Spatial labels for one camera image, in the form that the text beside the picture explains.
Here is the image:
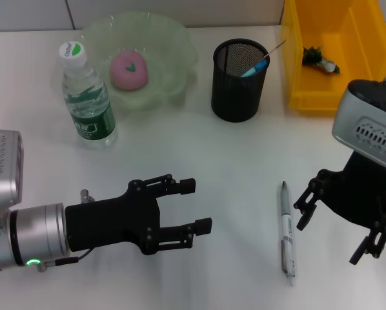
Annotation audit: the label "translucent green fruit bowl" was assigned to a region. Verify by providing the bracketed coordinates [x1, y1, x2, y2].
[78, 11, 199, 112]

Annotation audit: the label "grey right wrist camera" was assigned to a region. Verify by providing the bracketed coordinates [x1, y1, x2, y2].
[330, 79, 386, 175]

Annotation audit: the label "clear green-label water bottle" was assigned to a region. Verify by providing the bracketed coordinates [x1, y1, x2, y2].
[57, 41, 119, 149]

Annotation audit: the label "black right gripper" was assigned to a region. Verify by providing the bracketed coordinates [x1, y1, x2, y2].
[292, 150, 386, 265]

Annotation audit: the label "grey white pen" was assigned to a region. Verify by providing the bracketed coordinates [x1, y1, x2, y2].
[279, 180, 297, 287]

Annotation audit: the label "clear plastic ruler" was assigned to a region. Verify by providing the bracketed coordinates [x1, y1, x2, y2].
[263, 39, 287, 62]

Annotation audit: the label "pink toy peach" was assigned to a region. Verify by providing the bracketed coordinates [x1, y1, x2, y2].
[110, 50, 149, 92]

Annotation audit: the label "left gripper cable with plug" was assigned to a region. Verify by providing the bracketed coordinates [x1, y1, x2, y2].
[34, 189, 96, 273]

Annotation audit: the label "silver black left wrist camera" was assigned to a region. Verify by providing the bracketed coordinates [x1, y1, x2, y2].
[0, 129, 25, 216]

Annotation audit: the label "blue scissors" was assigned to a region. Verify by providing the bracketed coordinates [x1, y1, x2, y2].
[241, 59, 268, 78]

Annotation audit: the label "black mesh pen holder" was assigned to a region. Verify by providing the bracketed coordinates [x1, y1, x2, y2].
[210, 38, 270, 123]

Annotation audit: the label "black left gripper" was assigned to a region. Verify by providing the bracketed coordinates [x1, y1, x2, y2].
[65, 173, 213, 256]

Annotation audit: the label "green plastic wrapper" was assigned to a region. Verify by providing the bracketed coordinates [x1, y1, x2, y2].
[301, 45, 341, 76]

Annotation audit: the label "yellow plastic bin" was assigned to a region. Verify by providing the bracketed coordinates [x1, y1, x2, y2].
[279, 0, 386, 114]

